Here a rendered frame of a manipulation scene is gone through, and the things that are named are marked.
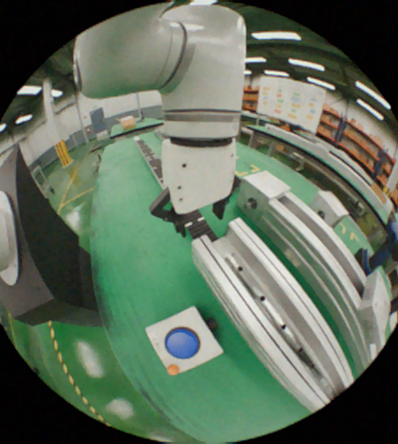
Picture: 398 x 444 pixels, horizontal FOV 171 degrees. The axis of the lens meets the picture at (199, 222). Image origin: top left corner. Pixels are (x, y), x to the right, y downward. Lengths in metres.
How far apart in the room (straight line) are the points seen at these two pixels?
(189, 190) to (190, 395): 0.34
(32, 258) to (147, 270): 0.23
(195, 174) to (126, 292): 0.25
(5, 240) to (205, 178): 0.37
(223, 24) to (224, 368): 0.41
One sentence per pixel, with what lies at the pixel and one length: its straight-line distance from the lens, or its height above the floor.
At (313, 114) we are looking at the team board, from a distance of 3.08.
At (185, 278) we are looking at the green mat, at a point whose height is 0.78.
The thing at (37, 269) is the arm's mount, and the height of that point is 0.91.
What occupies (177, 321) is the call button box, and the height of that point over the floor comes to 0.84.
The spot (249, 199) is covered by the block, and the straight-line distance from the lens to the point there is 0.34.
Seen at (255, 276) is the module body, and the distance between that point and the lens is 0.24.
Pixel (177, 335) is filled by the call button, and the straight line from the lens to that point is 0.19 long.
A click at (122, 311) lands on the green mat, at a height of 0.78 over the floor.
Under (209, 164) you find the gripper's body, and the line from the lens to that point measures 0.15.
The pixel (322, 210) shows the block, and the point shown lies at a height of 0.84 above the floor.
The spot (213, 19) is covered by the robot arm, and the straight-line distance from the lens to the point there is 0.15.
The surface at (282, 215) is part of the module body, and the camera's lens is 0.29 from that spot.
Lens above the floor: 1.03
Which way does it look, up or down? 51 degrees down
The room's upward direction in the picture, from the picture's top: straight up
